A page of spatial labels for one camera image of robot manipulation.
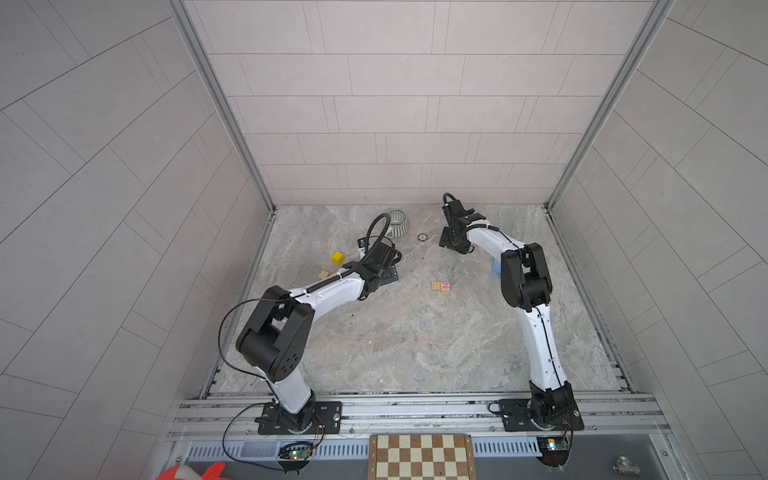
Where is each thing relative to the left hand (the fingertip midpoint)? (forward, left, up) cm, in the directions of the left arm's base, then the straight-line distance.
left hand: (388, 268), depth 93 cm
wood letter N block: (-4, -18, -4) cm, 19 cm away
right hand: (+16, -20, -7) cm, 27 cm away
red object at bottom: (-50, +40, +2) cm, 64 cm away
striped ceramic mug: (+17, -3, +1) cm, 17 cm away
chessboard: (-47, -8, -1) cm, 48 cm away
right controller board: (-46, -40, -5) cm, 61 cm away
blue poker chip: (+17, -12, -6) cm, 21 cm away
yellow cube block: (+6, +17, -3) cm, 19 cm away
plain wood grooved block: (-4, -15, -4) cm, 16 cm away
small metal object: (-48, -52, -2) cm, 71 cm away
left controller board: (-47, +19, -2) cm, 50 cm away
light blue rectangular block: (-15, -25, +25) cm, 38 cm away
